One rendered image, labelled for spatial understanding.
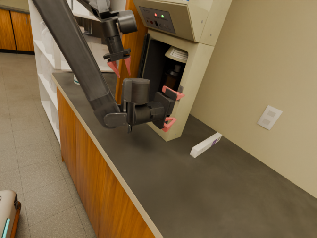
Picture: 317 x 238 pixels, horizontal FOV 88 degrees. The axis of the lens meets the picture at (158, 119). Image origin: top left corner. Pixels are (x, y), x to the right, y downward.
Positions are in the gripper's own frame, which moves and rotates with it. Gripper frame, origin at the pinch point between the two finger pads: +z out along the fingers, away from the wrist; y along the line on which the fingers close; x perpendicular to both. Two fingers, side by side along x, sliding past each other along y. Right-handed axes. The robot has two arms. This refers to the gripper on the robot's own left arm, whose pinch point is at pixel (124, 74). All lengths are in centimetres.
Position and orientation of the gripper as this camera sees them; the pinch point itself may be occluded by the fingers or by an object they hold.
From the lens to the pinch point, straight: 72.4
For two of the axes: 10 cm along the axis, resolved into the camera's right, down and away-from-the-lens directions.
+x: 0.6, 5.0, -8.6
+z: 2.0, 8.4, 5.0
